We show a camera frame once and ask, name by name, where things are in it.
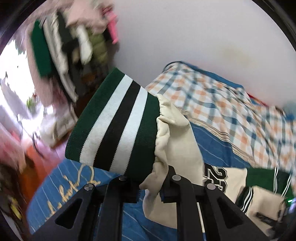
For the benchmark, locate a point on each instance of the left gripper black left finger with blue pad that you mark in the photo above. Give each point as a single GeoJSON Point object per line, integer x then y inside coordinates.
{"type": "Point", "coordinates": [93, 213]}

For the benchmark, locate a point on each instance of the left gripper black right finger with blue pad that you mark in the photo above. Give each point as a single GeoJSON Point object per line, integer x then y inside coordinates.
{"type": "Point", "coordinates": [205, 212]}

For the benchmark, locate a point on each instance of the green white varsity jacket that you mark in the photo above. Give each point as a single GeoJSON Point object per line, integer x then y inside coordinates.
{"type": "Point", "coordinates": [252, 189]}

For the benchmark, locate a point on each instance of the plaid checkered blanket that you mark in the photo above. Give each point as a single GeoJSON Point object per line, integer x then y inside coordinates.
{"type": "Point", "coordinates": [256, 135]}

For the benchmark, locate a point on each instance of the pile of clothes on rack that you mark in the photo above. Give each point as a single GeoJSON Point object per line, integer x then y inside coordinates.
{"type": "Point", "coordinates": [66, 46]}

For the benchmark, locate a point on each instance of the blue striped bed sheet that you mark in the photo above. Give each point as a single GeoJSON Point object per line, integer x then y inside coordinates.
{"type": "Point", "coordinates": [143, 219]}

